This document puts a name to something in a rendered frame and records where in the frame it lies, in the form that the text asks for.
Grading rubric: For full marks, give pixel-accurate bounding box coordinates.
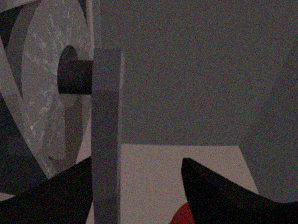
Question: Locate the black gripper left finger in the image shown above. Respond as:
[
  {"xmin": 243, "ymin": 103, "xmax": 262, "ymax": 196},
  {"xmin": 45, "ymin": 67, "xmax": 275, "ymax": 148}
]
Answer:
[{"xmin": 0, "ymin": 156, "xmax": 93, "ymax": 224}]

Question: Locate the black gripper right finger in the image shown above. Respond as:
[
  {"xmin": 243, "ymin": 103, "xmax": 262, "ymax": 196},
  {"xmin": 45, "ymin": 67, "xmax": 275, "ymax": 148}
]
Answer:
[{"xmin": 181, "ymin": 159, "xmax": 298, "ymax": 224}]

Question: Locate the crank handle with dark red grip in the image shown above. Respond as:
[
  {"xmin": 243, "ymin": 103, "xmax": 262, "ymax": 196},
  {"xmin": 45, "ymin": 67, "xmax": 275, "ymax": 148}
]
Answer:
[{"xmin": 57, "ymin": 48, "xmax": 196, "ymax": 224}]

